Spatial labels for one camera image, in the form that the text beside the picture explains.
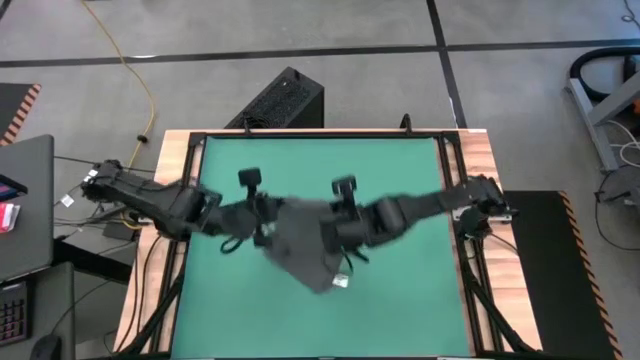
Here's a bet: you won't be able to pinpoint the grey metal stand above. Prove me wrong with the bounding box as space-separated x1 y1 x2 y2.
564 69 640 174

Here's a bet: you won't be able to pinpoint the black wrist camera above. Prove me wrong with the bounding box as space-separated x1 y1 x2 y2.
331 174 358 221
238 168 263 201

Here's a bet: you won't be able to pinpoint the green table mat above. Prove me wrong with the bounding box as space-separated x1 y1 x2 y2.
171 135 475 359

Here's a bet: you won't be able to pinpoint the dark tablet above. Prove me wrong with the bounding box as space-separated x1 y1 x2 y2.
0 173 29 203

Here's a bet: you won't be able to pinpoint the black power brick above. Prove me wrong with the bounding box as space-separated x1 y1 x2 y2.
102 221 137 242

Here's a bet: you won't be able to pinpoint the black aluminium table frame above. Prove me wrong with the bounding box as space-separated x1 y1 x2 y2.
115 130 544 360

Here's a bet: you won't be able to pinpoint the black orange-striped floor mat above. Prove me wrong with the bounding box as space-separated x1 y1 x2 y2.
0 82 43 148
503 189 625 360

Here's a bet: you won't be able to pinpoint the black desk beam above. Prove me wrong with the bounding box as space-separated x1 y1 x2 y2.
52 238 135 285

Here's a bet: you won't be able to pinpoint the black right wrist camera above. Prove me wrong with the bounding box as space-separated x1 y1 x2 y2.
331 174 358 221

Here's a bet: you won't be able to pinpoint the grey terry towel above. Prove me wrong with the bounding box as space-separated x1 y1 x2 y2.
259 195 351 295

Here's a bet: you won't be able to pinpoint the yellow floor cable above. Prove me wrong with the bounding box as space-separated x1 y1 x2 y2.
79 0 157 231

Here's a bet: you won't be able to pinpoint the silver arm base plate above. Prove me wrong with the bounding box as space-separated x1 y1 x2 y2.
451 205 515 224

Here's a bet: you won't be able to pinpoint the dark grey side desk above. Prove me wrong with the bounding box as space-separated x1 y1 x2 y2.
0 262 76 360

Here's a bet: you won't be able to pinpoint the white floor cables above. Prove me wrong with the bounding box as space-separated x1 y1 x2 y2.
606 118 640 169

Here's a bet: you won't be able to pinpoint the black computer tower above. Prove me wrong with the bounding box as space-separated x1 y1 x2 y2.
224 66 326 130

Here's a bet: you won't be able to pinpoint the grey desk top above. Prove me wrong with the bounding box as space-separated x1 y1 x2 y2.
0 133 56 284

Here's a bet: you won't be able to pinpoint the black computer mouse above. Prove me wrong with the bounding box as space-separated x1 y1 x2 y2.
29 333 64 360

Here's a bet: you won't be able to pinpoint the red white packet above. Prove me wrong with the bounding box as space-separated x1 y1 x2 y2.
0 201 22 235

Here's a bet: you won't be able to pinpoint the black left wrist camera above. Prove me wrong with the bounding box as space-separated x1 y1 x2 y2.
238 168 263 201

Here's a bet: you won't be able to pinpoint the black hose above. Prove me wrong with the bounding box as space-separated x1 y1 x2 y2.
568 45 640 104

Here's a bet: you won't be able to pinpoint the black keyboard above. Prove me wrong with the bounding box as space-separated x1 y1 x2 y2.
0 280 30 347

